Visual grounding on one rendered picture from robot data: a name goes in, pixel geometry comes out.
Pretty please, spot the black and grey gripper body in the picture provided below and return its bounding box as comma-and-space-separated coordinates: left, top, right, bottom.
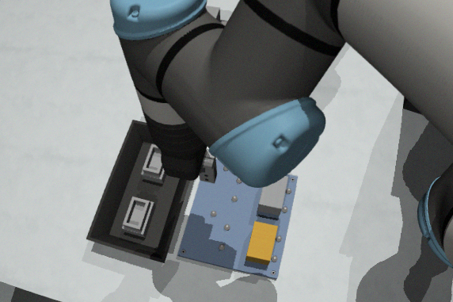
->
135, 89, 207, 181

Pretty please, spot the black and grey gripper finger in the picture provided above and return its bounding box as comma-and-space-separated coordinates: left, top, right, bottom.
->
204, 149, 217, 177
199, 157, 216, 184

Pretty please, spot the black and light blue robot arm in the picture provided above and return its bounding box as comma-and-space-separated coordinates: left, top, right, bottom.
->
110, 0, 453, 268

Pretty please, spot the yellow rectangular block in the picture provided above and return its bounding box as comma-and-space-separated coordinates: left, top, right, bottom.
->
246, 221, 278, 265

